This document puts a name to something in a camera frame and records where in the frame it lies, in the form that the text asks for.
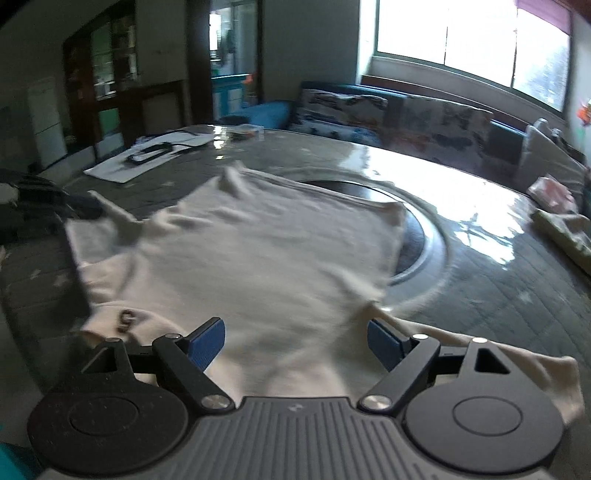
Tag cream long-sleeve shirt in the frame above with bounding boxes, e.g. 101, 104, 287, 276
66, 165, 585, 424

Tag round dark table inset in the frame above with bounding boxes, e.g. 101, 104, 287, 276
304, 179, 431, 285

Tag light green folded garment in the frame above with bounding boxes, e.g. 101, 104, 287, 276
531, 209, 591, 275

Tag white paper sheet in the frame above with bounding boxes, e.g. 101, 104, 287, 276
84, 130, 214, 184

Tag pink white folded cloth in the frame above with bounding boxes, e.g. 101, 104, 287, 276
527, 176, 578, 214

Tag upright butterfly print cushion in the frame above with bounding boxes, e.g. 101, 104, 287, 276
383, 96, 494, 174

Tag small clear plastic box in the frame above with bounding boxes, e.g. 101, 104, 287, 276
226, 124, 264, 141

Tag blue sofa bench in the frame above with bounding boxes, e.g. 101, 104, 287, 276
221, 76, 527, 169

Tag grey white pillow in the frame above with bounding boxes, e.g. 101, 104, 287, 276
514, 125, 586, 204

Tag low butterfly print cushion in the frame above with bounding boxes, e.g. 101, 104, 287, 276
288, 89, 388, 147

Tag dark wooden cabinet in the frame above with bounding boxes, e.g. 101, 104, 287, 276
62, 1, 191, 158

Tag colourful pinwheel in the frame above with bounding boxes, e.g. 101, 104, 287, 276
577, 100, 591, 127

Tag window with green frame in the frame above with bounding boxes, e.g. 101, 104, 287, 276
376, 1, 572, 112

